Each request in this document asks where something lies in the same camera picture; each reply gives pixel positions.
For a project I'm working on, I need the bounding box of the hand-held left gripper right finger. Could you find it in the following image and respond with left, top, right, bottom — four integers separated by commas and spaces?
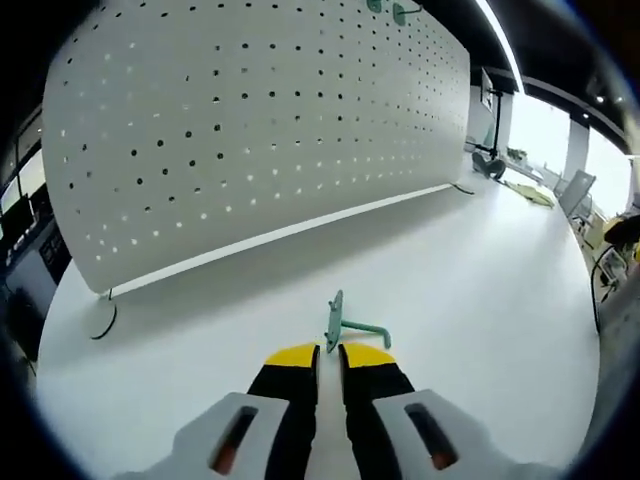
337, 342, 494, 480

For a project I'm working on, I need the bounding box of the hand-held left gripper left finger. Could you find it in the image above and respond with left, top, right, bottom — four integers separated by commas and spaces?
172, 342, 322, 480

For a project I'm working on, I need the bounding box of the white perforated mounting plate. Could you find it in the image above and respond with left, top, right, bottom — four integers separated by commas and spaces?
41, 0, 476, 341

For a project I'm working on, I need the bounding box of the grey office chair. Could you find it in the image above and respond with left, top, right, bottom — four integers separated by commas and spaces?
554, 168, 597, 221

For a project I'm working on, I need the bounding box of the yellow green cloth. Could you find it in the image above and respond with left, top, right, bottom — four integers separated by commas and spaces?
504, 180, 557, 209

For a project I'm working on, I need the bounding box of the grey curved stand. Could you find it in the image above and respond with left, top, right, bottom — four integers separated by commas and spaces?
471, 151, 507, 182

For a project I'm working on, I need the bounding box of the small monitor on black stand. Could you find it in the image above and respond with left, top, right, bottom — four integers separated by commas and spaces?
464, 67, 504, 164

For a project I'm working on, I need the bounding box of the long ceiling light strip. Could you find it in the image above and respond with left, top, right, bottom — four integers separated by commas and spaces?
474, 0, 527, 95

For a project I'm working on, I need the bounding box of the black computer case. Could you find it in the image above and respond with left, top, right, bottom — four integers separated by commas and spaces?
38, 232, 71, 281

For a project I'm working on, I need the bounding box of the dark computer monitor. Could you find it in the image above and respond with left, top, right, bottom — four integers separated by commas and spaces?
0, 144, 49, 241

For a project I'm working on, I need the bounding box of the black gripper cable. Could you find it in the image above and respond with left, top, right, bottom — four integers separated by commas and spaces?
589, 249, 620, 334

